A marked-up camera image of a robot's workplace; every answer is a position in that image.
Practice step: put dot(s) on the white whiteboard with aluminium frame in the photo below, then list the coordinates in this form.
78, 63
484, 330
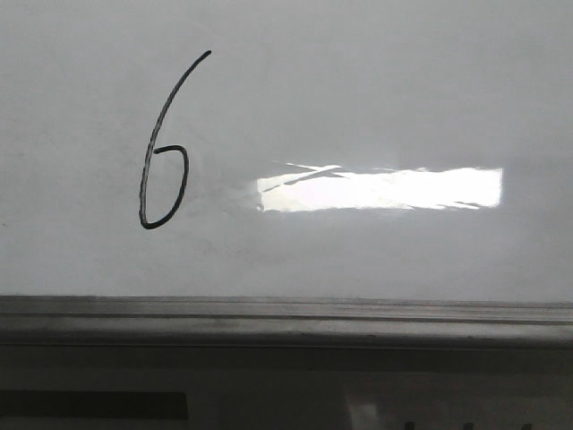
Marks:
300, 173

